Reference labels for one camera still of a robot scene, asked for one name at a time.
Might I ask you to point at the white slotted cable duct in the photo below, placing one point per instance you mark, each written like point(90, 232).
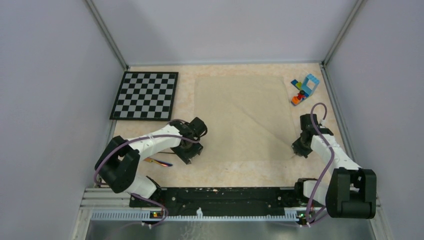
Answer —
point(153, 216)

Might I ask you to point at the iridescent rainbow knife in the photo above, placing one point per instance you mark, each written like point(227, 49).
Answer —
point(158, 162)

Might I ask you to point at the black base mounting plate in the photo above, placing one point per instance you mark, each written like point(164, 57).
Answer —
point(229, 201)

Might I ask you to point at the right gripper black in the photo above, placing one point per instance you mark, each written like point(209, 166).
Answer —
point(298, 150)

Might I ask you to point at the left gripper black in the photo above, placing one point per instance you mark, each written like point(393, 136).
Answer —
point(197, 149)

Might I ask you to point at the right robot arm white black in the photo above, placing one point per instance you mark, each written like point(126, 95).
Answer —
point(352, 190)

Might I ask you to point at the colourful toy brick structure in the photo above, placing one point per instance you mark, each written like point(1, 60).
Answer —
point(306, 88)

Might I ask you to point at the black white checkerboard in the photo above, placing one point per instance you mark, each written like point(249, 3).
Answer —
point(145, 96)

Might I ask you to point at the beige cloth napkin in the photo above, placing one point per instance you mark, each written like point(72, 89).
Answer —
point(248, 118)

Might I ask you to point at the black spoon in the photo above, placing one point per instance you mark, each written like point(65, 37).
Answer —
point(168, 153)

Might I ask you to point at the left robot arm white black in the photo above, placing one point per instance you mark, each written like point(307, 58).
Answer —
point(118, 164)

